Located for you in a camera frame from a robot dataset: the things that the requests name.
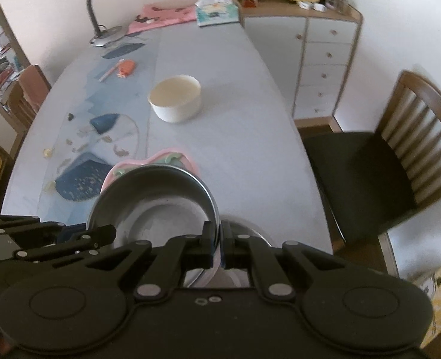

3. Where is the white drawer cabinet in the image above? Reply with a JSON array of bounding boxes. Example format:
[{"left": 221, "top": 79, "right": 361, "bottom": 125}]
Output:
[{"left": 242, "top": 0, "right": 363, "bottom": 127}]

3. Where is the orange correction tape dispenser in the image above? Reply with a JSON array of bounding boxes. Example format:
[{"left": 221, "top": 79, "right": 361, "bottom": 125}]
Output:
[{"left": 117, "top": 60, "right": 136, "bottom": 78}]

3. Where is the pink patterned cloth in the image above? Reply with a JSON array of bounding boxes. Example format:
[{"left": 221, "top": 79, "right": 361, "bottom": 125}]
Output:
[{"left": 127, "top": 4, "right": 196, "bottom": 35}]

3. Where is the cream ceramic bowl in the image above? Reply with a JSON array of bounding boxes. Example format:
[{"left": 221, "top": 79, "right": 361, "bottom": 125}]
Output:
[{"left": 147, "top": 74, "right": 202, "bottom": 123}]

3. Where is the yellow table corner pad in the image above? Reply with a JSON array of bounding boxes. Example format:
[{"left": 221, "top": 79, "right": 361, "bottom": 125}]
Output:
[{"left": 43, "top": 148, "right": 53, "bottom": 158}]

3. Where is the yellow patterned box on floor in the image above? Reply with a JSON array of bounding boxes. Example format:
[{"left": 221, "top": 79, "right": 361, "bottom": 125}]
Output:
[{"left": 410, "top": 266, "right": 441, "bottom": 349}]

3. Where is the steel bowl at right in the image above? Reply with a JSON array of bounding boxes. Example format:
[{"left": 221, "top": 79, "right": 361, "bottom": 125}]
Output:
[{"left": 220, "top": 214, "right": 276, "bottom": 247}]

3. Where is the tissue box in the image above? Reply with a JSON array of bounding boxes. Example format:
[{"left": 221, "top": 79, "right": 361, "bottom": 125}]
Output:
[{"left": 195, "top": 0, "right": 240, "bottom": 28}]

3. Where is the wooden chair dark seat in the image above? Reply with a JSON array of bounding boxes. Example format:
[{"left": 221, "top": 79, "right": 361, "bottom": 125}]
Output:
[{"left": 303, "top": 70, "right": 441, "bottom": 275}]

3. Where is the wooden chair with pink cloth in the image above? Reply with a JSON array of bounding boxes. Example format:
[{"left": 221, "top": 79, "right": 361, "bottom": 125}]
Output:
[{"left": 7, "top": 65, "right": 51, "bottom": 130}]

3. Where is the pink steel bowl with handle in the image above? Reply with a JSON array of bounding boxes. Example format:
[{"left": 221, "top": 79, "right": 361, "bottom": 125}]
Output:
[{"left": 87, "top": 164, "right": 220, "bottom": 298}]

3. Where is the pink pen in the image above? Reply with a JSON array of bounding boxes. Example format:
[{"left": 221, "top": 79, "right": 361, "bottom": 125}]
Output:
[{"left": 98, "top": 58, "right": 125, "bottom": 83}]

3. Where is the white charger on cabinet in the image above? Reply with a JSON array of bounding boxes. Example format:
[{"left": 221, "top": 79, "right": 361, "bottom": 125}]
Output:
[{"left": 313, "top": 3, "right": 327, "bottom": 12}]

